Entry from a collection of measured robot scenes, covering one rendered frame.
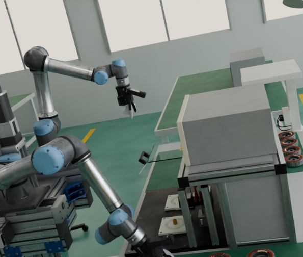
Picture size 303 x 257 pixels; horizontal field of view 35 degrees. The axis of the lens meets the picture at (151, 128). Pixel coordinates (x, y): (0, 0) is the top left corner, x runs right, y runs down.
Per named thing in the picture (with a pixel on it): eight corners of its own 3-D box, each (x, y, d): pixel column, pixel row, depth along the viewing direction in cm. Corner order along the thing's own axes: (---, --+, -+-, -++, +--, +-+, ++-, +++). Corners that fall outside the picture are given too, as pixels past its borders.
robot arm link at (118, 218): (110, 212, 203) (122, 203, 198) (128, 230, 204) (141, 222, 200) (102, 224, 196) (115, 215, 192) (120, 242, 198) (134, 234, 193)
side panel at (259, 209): (230, 250, 209) (217, 182, 199) (230, 246, 211) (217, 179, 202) (297, 242, 203) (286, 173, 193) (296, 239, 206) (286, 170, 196)
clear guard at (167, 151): (138, 174, 243) (136, 163, 241) (146, 156, 265) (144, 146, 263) (202, 165, 236) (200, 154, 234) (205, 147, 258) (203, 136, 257)
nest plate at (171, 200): (165, 210, 251) (164, 208, 251) (168, 197, 265) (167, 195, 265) (193, 207, 248) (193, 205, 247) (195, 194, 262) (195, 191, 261)
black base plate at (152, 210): (125, 258, 221) (124, 254, 220) (147, 194, 280) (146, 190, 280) (228, 247, 211) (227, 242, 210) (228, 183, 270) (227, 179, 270)
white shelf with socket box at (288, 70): (253, 151, 304) (241, 82, 291) (250, 131, 339) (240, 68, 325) (310, 143, 297) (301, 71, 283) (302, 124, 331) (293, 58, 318)
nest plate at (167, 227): (158, 235, 229) (158, 233, 228) (162, 220, 242) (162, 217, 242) (190, 232, 225) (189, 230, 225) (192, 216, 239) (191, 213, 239)
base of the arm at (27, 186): (1, 207, 234) (-5, 188, 231) (13, 193, 248) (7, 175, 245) (30, 203, 231) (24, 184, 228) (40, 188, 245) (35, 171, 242)
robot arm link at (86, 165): (63, 133, 218) (125, 221, 222) (49, 143, 209) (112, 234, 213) (79, 122, 212) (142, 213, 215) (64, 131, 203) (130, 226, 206)
